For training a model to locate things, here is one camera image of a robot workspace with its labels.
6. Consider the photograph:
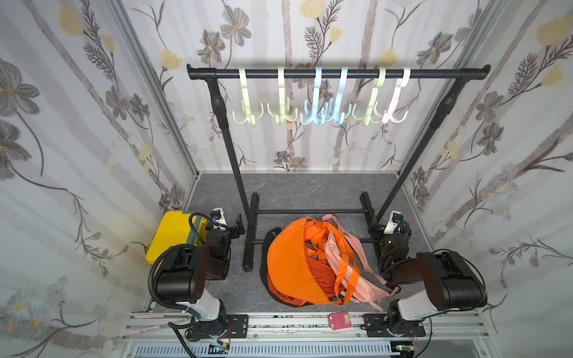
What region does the pink tag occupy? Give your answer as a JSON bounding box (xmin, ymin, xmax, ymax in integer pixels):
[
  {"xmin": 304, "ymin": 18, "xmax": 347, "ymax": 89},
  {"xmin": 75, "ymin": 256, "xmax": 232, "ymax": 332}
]
[{"xmin": 328, "ymin": 312, "xmax": 352, "ymax": 331}]

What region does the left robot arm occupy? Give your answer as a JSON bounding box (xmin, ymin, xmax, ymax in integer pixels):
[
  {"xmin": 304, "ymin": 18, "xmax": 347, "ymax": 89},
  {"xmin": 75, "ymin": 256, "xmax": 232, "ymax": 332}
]
[{"xmin": 146, "ymin": 208, "xmax": 246, "ymax": 342}]

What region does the black clothes rack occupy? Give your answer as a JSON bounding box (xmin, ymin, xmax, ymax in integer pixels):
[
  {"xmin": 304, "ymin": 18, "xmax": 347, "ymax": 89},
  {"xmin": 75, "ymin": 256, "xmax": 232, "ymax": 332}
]
[{"xmin": 187, "ymin": 64, "xmax": 492, "ymax": 272}]

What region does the green hook far left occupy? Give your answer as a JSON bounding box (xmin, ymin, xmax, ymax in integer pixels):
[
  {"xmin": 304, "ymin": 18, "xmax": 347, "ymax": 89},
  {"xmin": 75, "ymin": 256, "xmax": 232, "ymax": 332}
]
[{"xmin": 231, "ymin": 68, "xmax": 265, "ymax": 127}]

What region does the green hook right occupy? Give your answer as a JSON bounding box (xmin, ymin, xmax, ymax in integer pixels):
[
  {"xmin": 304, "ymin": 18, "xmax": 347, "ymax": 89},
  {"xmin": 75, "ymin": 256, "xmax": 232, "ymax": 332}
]
[{"xmin": 352, "ymin": 67, "xmax": 386, "ymax": 127}]

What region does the blue hook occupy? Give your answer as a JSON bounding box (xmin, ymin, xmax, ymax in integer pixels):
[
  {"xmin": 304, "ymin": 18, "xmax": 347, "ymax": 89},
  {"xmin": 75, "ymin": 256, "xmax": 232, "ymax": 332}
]
[
  {"xmin": 300, "ymin": 67, "xmax": 325, "ymax": 126},
  {"xmin": 326, "ymin": 67, "xmax": 352, "ymax": 125}
]

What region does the yellow storage box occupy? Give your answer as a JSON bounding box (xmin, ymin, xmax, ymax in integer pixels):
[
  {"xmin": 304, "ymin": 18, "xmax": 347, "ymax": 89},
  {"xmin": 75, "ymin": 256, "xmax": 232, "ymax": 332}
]
[{"xmin": 146, "ymin": 211, "xmax": 207, "ymax": 264}]

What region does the blue hook left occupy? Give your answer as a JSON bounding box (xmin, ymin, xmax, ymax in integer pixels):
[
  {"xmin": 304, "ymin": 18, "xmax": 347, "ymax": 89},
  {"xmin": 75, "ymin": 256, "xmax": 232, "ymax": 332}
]
[{"xmin": 300, "ymin": 67, "xmax": 325, "ymax": 126}]

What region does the bright orange crescent bag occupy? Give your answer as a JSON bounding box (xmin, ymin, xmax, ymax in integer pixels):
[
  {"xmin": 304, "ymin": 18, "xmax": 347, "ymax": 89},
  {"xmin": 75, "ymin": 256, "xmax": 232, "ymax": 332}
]
[{"xmin": 267, "ymin": 215, "xmax": 361, "ymax": 307}]

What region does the pink crescent bag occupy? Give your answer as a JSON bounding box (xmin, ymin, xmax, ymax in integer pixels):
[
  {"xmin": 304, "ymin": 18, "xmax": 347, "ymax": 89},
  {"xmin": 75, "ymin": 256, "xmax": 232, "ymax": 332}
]
[{"xmin": 322, "ymin": 214, "xmax": 399, "ymax": 312}]

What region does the aluminium rail base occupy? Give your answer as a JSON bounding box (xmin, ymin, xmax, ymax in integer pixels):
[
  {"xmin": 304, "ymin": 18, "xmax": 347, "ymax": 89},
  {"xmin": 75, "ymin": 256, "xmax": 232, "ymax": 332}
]
[{"xmin": 118, "ymin": 313, "xmax": 499, "ymax": 357}]

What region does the blue hook right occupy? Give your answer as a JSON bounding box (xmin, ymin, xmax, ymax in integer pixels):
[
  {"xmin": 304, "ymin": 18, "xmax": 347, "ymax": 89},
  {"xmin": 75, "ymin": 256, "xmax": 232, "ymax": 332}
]
[{"xmin": 326, "ymin": 67, "xmax": 352, "ymax": 125}]

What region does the green hook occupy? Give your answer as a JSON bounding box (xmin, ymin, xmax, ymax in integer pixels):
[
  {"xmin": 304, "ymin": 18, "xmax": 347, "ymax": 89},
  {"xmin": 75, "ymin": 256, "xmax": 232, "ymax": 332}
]
[
  {"xmin": 267, "ymin": 67, "xmax": 298, "ymax": 125},
  {"xmin": 352, "ymin": 67, "xmax": 386, "ymax": 127},
  {"xmin": 231, "ymin": 68, "xmax": 265, "ymax": 127}
]

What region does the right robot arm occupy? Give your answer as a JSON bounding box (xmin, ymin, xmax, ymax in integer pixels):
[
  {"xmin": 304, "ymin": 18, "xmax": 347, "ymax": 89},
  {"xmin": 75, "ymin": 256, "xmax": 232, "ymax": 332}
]
[{"xmin": 363, "ymin": 219, "xmax": 487, "ymax": 338}]

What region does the white hook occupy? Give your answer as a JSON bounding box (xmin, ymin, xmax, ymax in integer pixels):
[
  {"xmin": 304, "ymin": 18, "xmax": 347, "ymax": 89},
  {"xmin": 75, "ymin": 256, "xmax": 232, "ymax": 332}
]
[{"xmin": 382, "ymin": 67, "xmax": 411, "ymax": 124}]

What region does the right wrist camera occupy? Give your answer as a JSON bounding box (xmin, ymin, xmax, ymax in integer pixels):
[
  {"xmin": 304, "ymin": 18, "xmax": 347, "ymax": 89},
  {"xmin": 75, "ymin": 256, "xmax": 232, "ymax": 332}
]
[{"xmin": 383, "ymin": 210, "xmax": 404, "ymax": 235}]

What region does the dark orange waist bag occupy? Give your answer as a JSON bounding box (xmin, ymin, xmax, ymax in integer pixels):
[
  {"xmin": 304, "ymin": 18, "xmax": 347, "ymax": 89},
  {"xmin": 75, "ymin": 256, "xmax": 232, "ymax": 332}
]
[{"xmin": 267, "ymin": 234, "xmax": 336, "ymax": 305}]

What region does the white cable duct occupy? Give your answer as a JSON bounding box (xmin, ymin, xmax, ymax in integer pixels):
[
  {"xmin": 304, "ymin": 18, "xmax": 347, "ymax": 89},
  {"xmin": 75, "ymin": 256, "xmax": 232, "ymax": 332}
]
[{"xmin": 133, "ymin": 342, "xmax": 401, "ymax": 358}]

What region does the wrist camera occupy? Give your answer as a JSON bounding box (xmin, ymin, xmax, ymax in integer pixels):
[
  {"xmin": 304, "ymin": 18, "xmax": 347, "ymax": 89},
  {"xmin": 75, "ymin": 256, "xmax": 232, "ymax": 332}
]
[
  {"xmin": 210, "ymin": 207, "xmax": 228, "ymax": 231},
  {"xmin": 383, "ymin": 210, "xmax": 404, "ymax": 235}
]

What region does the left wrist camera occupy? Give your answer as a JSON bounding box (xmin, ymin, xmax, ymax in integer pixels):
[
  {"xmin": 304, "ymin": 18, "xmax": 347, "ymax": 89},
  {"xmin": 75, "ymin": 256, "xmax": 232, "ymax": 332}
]
[{"xmin": 210, "ymin": 207, "xmax": 228, "ymax": 231}]

